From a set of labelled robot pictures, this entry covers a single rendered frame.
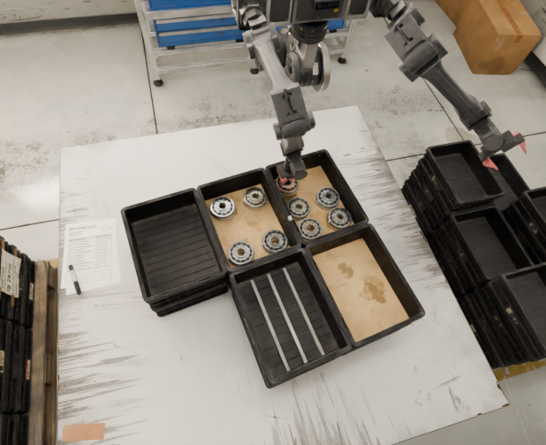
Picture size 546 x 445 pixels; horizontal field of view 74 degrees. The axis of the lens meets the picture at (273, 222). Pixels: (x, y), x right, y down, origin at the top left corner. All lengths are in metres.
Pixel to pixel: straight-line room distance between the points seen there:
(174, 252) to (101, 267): 0.35
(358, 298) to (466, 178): 1.25
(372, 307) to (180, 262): 0.76
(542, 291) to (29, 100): 3.68
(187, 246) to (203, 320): 0.30
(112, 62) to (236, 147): 1.99
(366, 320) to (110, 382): 0.96
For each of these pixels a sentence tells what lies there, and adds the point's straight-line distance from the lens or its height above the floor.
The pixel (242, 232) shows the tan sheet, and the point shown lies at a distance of 1.49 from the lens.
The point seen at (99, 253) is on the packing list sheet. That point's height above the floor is 0.70.
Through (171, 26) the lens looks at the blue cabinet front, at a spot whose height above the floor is 0.48.
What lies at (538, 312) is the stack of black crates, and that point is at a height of 0.49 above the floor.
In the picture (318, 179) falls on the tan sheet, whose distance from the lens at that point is 1.67.
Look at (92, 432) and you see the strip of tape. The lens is 1.55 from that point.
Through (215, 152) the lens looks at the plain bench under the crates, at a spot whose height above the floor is 0.70.
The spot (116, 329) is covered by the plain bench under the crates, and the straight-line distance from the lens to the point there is 1.58.
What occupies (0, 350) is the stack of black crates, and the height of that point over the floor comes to 0.42.
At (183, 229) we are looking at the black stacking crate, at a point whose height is 0.83.
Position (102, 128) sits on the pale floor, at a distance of 3.13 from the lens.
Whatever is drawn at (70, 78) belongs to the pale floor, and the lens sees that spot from 3.63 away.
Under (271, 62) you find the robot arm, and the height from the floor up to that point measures 1.50.
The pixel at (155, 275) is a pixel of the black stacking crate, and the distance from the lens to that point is 1.46.
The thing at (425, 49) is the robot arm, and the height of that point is 1.60.
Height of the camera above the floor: 2.16
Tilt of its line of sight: 61 degrees down
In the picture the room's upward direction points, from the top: 8 degrees clockwise
